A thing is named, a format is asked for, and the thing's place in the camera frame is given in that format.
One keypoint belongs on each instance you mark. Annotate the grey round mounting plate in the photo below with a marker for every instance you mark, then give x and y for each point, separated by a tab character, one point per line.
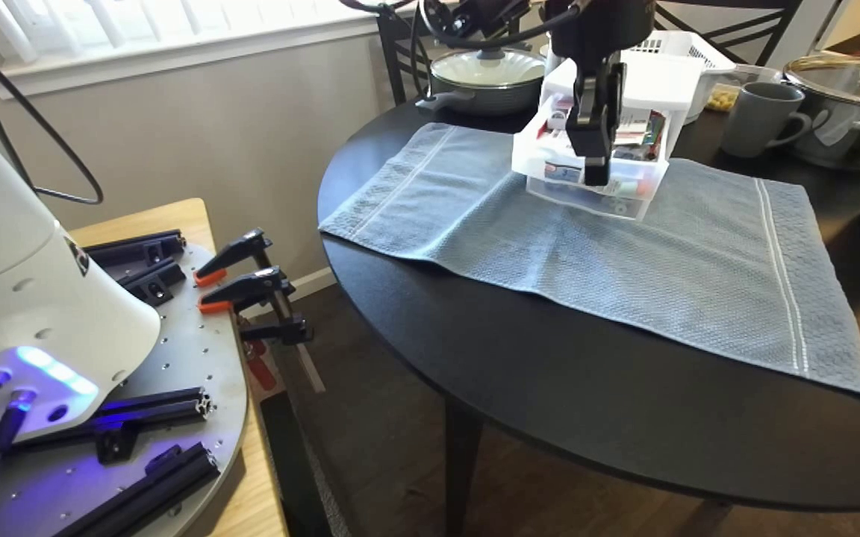
192	367

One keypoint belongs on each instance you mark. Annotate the dark metal chair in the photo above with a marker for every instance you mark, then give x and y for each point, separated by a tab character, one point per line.
401	48
739	25

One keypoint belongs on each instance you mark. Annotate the black table leg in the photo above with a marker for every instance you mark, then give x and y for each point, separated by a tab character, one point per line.
461	467

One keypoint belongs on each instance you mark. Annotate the black aluminium extrusion bar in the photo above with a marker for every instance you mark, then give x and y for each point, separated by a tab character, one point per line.
140	410
140	494

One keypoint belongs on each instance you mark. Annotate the clear plastic drawer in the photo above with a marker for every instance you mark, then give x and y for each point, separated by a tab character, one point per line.
639	183

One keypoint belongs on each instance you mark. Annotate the wooden side table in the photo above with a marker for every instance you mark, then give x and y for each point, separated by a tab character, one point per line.
251	497

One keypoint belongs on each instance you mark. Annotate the stainless steel pot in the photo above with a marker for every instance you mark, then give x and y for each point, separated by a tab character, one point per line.
849	98

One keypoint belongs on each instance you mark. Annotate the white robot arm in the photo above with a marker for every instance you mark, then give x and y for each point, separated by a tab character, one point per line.
22	300

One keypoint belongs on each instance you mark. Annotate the white window sill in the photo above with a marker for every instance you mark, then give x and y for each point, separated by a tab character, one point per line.
179	48

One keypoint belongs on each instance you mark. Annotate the white window blinds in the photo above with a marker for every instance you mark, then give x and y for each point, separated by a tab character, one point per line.
101	19

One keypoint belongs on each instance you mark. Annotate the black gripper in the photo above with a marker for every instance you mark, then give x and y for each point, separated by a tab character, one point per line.
597	31

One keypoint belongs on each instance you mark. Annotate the black clamp with orange trigger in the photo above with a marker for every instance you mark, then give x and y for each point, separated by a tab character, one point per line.
251	289
236	251

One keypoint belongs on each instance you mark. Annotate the grey mug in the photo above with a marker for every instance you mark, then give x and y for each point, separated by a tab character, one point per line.
758	119

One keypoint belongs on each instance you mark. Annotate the light blue towel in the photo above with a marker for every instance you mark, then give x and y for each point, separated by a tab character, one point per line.
648	248

